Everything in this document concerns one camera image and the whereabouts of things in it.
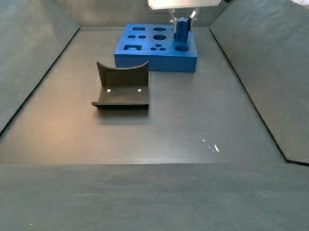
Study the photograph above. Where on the black curved holder bracket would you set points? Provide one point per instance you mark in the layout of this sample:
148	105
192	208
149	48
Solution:
124	86

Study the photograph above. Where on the blue star-shaped peg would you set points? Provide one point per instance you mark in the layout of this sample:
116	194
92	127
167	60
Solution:
183	26

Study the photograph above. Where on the blue shape-sorting block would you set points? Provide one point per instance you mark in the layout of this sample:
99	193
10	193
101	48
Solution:
148	43

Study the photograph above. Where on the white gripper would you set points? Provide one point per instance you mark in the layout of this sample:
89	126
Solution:
175	4

